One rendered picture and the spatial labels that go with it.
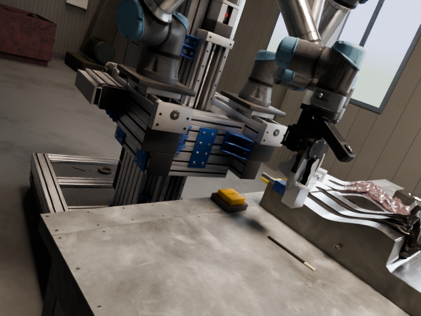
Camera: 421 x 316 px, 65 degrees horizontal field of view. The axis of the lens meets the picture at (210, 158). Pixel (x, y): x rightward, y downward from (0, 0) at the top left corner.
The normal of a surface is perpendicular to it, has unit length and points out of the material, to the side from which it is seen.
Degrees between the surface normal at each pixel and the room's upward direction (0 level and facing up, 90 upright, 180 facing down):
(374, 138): 90
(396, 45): 90
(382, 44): 90
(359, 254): 90
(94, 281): 0
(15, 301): 0
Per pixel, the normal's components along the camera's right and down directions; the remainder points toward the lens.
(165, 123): 0.52, 0.44
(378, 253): -0.71, -0.01
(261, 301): 0.31, -0.90
